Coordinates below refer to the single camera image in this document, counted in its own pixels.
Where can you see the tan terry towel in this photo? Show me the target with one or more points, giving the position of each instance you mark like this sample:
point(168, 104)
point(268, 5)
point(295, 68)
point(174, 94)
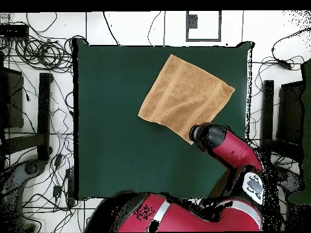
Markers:
point(175, 97)

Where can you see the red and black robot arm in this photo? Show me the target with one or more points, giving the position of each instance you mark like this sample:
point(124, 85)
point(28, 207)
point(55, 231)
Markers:
point(230, 148)

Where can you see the dark green table cloth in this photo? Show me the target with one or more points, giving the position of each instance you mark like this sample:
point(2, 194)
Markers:
point(116, 157)

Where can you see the black floor stand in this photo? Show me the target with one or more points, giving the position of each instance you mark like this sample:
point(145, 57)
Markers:
point(44, 116)
point(267, 109)

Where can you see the grey chair base leg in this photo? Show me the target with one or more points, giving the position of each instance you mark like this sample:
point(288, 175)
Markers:
point(289, 178)
point(31, 168)

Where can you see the black power adapter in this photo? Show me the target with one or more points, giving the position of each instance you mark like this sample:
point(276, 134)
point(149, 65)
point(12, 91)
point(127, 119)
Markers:
point(284, 64)

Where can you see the small black device box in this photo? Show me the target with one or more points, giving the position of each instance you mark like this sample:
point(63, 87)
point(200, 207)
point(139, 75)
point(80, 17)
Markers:
point(13, 31)

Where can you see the grey square frame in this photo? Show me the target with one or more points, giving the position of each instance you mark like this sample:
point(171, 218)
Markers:
point(192, 21)

